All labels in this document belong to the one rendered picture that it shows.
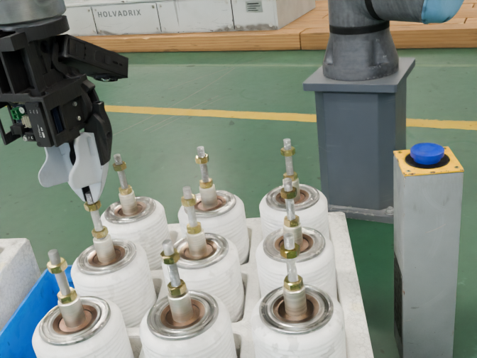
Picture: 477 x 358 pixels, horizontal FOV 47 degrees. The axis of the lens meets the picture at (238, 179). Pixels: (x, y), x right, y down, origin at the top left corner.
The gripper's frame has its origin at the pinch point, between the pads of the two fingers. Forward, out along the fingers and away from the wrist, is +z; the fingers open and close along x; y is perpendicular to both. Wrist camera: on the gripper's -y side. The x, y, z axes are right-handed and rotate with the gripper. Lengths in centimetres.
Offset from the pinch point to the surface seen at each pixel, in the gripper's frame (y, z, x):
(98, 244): 1.8, 6.9, 0.1
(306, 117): -114, 35, -6
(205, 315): 8.3, 9.3, 17.4
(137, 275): 1.6, 11.0, 4.7
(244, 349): 4.8, 16.7, 19.4
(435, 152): -17.4, 1.7, 37.8
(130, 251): -0.9, 9.3, 2.6
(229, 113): -117, 35, -35
